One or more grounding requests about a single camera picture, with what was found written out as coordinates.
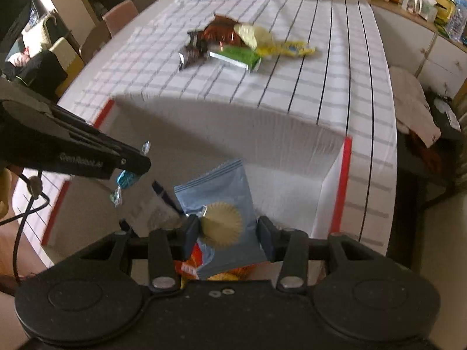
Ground clear water bottle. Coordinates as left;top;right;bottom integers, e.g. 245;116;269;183
446;2;467;39

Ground light blue biscuit packet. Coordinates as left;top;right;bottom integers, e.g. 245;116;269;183
174;158;267;279

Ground black bag green trim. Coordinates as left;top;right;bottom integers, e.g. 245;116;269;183
4;49;68;99

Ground blue candy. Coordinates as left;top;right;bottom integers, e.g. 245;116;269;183
110;140;152;208

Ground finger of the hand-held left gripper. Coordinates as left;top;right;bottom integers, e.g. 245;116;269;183
51;105;152;175

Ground white checked tablecloth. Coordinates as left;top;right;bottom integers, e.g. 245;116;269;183
13;0;398;263

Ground white snack packet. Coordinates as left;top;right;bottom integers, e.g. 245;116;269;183
146;204;185;231

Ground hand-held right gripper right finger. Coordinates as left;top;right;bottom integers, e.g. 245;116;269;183
257;217;413;293

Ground red snack packet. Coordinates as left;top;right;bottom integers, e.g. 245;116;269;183
174;242;205;281

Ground white cardboard box red edges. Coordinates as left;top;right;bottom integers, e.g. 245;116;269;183
40;93;354;285

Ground pale yellow snack packet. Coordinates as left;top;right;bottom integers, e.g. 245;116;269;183
233;23;274;50

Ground pale tote bag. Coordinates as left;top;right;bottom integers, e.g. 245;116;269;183
22;9;59;57

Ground yellow cushioned chair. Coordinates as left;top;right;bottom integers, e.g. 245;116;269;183
49;36;84;88

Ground black cable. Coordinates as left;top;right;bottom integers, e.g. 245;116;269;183
0;166;52;285

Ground beige cloth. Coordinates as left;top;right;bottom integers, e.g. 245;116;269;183
388;66;442;149

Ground green snack packet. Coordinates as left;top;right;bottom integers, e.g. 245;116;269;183
209;45;262;74

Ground white drawer cabinet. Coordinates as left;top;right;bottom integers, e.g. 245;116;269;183
365;0;467;99

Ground black pouch white label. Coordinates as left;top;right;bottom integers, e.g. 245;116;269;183
425;95;464;143

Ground green tissue pack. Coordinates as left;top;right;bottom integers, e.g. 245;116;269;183
403;0;438;22

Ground small yellow snack packet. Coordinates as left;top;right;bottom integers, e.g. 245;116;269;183
208;265;256;281

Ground slatted wooden chair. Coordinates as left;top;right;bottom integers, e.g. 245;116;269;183
387;76;467;212

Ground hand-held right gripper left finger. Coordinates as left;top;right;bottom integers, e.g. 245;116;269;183
55;216;199;293

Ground yellow cartoon snack packet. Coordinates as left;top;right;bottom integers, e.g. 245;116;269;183
255;40;317;59

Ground brown foil snack packet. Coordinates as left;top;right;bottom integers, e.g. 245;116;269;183
188;14;249;50

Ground dark chocolate bar wrapper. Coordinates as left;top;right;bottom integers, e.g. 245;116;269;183
178;38;210;71

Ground dark red cloth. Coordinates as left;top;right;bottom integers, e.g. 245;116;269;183
409;129;442;168

